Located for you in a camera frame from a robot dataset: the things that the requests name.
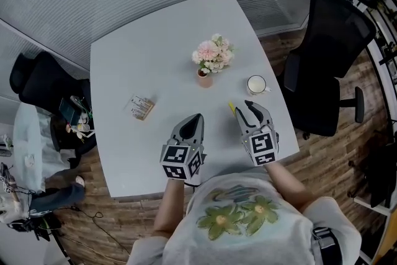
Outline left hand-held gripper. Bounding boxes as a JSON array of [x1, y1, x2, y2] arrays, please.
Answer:
[[159, 114, 208, 181]]

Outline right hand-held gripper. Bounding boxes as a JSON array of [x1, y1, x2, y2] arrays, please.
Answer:
[[234, 101, 280, 167]]

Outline person's right forearm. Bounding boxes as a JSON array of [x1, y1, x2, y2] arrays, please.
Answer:
[[263, 161, 314, 215]]

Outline person's left forearm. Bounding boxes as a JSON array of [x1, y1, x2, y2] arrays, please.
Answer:
[[153, 178, 187, 240]]

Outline white mug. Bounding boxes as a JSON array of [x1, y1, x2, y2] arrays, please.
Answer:
[[246, 74, 272, 97]]

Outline small printed card box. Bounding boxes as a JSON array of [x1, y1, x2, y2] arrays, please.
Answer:
[[128, 95, 156, 122]]

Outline pink ceramic vase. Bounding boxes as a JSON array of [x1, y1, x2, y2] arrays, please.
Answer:
[[196, 68, 215, 89]]

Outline pink flower bouquet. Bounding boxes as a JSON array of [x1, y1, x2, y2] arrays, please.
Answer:
[[191, 33, 236, 76]]

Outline black mesh office chair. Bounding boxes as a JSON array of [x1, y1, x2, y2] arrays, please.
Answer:
[[9, 51, 97, 170], [279, 0, 378, 139]]

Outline white artificial flowers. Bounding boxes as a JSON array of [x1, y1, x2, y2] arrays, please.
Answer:
[[66, 122, 96, 144]]

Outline dark green box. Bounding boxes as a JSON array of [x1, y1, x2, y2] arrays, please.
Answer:
[[58, 97, 83, 126]]

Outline white flower print shirt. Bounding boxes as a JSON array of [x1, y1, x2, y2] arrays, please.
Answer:
[[127, 169, 362, 265]]

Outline black equipment stand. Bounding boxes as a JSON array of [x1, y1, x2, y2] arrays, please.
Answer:
[[347, 130, 397, 209]]

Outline round glass table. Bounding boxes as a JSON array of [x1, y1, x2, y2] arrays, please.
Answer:
[[12, 102, 73, 194]]

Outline black tripod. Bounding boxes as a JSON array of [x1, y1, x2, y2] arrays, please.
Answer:
[[6, 213, 63, 242]]

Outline spare hand-held gripper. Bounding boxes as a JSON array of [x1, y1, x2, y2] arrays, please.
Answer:
[[0, 163, 20, 194]]

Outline white cloth bundle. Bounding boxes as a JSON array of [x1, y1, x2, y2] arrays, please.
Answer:
[[0, 194, 30, 225]]

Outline black floor cable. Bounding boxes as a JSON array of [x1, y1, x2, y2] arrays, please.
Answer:
[[71, 206, 131, 256]]

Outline black waist bag strap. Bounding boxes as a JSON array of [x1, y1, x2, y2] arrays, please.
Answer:
[[311, 226, 344, 265]]

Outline white table frame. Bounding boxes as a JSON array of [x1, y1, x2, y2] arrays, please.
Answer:
[[353, 195, 397, 265]]

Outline metal wire shelf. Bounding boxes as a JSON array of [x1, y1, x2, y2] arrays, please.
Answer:
[[365, 0, 397, 105]]

